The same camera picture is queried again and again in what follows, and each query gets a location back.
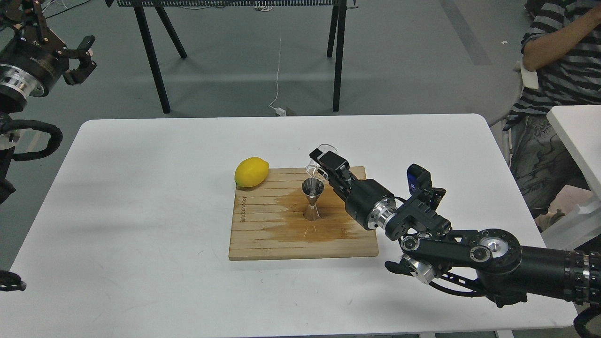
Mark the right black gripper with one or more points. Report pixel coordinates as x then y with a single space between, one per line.
366 201

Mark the white office chair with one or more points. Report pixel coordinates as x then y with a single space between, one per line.
524 79

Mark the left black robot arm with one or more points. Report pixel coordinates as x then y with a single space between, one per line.
10 132

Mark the clear glass measuring cup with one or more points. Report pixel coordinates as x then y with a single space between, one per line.
314 169

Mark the steel double jigger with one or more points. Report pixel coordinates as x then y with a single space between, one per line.
312 188

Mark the yellow lemon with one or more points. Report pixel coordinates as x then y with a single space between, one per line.
251 172

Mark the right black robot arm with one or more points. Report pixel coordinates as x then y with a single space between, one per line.
467 263

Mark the black metal table frame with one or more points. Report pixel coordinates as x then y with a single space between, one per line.
189 23

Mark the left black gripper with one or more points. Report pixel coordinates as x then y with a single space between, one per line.
27 68

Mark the wooden cutting board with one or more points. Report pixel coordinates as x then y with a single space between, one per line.
268 223

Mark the person in striped shirt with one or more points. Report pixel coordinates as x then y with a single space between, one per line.
563 46

